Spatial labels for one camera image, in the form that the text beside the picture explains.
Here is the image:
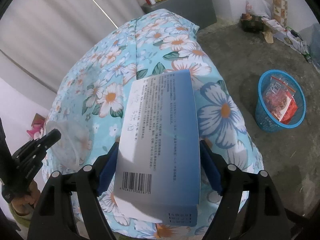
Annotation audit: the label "clear plastic cup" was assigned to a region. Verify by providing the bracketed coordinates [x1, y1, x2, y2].
[46, 121, 92, 170]

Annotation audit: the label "red white paper bag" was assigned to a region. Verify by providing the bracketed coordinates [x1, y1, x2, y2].
[270, 90, 298, 124]

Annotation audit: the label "clear zip bag red contents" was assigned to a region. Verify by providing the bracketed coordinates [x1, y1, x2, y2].
[263, 76, 296, 121]

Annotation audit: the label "person's left hand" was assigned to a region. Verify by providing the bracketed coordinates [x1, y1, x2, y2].
[11, 180, 41, 216]

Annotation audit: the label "floral blue quilt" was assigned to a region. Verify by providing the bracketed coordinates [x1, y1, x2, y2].
[41, 8, 264, 240]

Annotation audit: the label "blue plastic waste basket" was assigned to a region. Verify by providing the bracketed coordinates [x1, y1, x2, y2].
[255, 69, 306, 133]

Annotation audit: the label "white curtain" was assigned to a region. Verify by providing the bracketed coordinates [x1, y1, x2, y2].
[1, 0, 143, 90]

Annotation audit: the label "brown paper scrap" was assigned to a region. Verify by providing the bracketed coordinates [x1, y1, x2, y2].
[263, 31, 274, 44]

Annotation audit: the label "white patterned floor cloth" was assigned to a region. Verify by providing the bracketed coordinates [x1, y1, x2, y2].
[262, 17, 310, 56]

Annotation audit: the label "large empty water jug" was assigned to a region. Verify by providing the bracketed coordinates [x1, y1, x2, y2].
[299, 23, 320, 72]

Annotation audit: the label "dark cardboard box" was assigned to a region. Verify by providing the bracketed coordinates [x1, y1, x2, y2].
[240, 14, 264, 33]

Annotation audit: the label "rolled patterned mat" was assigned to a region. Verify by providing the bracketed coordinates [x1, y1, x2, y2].
[273, 0, 288, 27]

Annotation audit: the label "white plastic shopping bag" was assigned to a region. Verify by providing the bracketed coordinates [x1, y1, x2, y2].
[246, 0, 272, 20]

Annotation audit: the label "grey bedside cabinet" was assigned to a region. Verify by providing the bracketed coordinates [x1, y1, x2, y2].
[141, 0, 217, 30]

